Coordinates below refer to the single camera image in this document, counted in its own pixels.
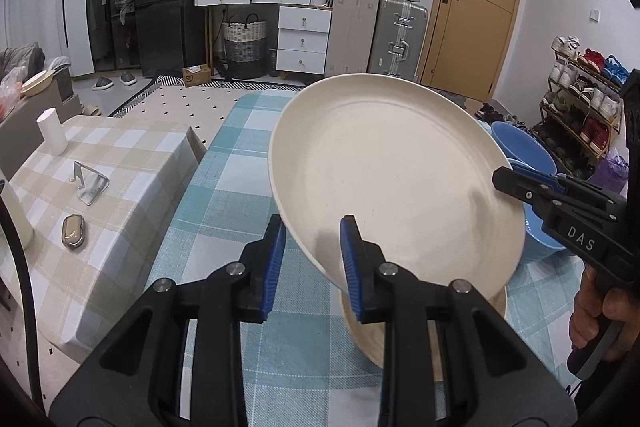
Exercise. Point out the teal checked tablecloth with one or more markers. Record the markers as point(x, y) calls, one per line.
point(235, 187)

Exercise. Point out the person's right hand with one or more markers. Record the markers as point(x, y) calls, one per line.
point(620, 307)

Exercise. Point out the white light switch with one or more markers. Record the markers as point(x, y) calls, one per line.
point(594, 15)

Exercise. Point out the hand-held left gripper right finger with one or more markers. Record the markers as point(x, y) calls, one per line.
point(350, 267)

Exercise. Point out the beige checked tablecloth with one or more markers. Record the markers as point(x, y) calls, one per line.
point(100, 257)

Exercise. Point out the white cylinder cup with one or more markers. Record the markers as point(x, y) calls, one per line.
point(52, 132)

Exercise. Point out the cream round plate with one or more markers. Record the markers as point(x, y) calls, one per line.
point(395, 177)
point(367, 347)

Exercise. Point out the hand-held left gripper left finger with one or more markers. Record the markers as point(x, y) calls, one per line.
point(270, 259)

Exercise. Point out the blue ceramic bowl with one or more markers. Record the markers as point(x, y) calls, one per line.
point(542, 239)
point(525, 147)

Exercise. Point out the group of assorted shoes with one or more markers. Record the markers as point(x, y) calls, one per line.
point(597, 129)

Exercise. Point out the small cardboard box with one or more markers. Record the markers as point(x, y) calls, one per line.
point(197, 75)

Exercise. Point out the person's right forearm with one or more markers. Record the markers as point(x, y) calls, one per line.
point(615, 397)

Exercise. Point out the wooden door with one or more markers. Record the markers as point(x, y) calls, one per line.
point(475, 7)

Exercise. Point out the silver suitcase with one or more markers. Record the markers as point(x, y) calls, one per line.
point(397, 37)

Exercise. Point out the metal phone stand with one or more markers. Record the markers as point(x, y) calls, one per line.
point(92, 189)

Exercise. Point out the beige suitcase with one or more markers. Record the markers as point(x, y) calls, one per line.
point(350, 32)

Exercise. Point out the wooden shoe rack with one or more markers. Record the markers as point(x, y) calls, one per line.
point(620, 127)

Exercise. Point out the pile of dark sandals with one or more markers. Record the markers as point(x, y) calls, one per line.
point(495, 114)

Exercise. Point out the grey key fob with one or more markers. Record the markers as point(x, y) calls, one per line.
point(73, 232)

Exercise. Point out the purple bag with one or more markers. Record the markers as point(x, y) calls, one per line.
point(610, 174)

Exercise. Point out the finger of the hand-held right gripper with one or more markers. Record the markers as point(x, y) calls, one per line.
point(525, 192)
point(537, 177)

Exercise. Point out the grey slipper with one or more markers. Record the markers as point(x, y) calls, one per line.
point(102, 84)
point(128, 79)

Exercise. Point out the brown grey door mat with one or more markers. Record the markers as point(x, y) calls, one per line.
point(455, 99)

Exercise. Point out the woven laundry basket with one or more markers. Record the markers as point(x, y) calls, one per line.
point(245, 47)

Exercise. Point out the beige diamond pattern rug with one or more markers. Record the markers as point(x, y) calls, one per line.
point(190, 107)

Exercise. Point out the white drawer desk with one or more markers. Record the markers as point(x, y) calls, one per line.
point(300, 42)

